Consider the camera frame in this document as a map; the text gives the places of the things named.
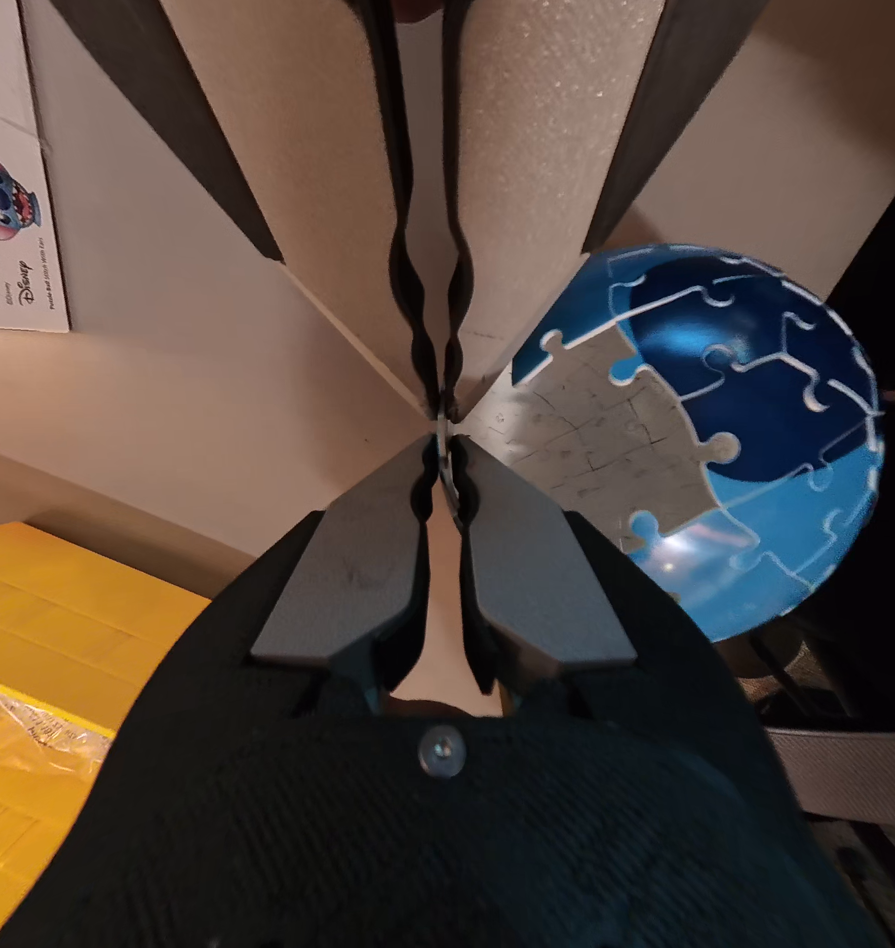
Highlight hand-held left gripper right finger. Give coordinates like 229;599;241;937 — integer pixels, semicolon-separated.
455;435;638;695

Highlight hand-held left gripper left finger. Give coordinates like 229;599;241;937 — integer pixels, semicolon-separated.
249;437;435;690

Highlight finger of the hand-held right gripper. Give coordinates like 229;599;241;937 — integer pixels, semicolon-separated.
440;0;674;425
158;0;444;419

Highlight white puzzle piece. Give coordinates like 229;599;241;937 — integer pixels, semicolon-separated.
432;415;465;528

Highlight blue puzzle ball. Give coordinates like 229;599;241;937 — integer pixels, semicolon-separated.
455;244;885;644

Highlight yellow plastic bin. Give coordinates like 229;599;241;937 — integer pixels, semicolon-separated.
0;522;213;942

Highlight white blue puzzle box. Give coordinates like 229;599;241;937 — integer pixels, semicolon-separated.
0;0;72;333

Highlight round grey chair hub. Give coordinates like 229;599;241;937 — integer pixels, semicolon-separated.
732;633;815;686

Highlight clear plastic bag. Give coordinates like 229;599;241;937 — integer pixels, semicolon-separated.
0;674;115;793

